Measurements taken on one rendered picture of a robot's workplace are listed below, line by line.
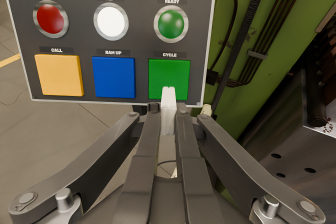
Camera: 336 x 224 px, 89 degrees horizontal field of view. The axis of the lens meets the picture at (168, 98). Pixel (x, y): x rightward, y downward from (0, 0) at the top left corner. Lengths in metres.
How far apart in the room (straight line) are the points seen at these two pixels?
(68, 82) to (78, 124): 1.24
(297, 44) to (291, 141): 0.25
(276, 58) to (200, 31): 0.33
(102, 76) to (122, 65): 0.04
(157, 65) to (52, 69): 0.19
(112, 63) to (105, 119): 1.23
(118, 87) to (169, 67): 0.10
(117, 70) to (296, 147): 0.46
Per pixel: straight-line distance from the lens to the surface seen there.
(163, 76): 0.31
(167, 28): 0.31
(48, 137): 1.63
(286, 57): 0.60
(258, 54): 0.57
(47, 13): 0.37
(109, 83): 0.33
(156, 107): 0.15
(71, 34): 0.35
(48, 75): 0.38
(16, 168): 1.62
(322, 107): 0.49
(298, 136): 0.51
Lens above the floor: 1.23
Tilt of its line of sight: 50 degrees down
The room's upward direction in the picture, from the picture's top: 3 degrees clockwise
